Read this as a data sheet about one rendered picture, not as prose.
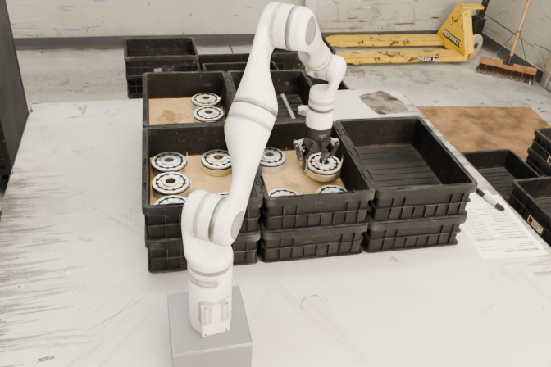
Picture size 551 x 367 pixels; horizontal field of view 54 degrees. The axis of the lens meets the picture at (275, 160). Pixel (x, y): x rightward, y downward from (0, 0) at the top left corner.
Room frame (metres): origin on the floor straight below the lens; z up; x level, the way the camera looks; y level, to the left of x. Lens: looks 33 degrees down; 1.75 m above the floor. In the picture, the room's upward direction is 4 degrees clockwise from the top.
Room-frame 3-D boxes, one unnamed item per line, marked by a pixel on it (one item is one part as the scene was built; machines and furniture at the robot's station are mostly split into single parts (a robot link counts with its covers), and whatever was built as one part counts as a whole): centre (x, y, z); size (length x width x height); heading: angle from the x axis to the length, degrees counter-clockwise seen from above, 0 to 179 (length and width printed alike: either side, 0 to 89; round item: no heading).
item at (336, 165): (1.33, -0.14, 0.89); 0.10 x 0.10 x 0.01
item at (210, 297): (0.81, 0.12, 0.89); 0.09 x 0.09 x 0.17; 23
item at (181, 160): (1.33, 0.31, 0.86); 0.10 x 0.10 x 0.01
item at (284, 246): (1.31, -0.08, 0.76); 0.40 x 0.30 x 0.12; 14
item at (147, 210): (1.24, 0.21, 0.92); 0.40 x 0.30 x 0.02; 14
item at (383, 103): (2.16, -0.45, 0.71); 0.22 x 0.19 x 0.01; 16
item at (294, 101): (1.70, 0.02, 0.87); 0.40 x 0.30 x 0.11; 14
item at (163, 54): (2.88, 0.70, 0.37); 0.40 x 0.30 x 0.45; 106
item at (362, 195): (1.31, -0.08, 0.92); 0.40 x 0.30 x 0.02; 14
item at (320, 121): (1.34, -0.11, 1.06); 0.11 x 0.09 x 0.06; 14
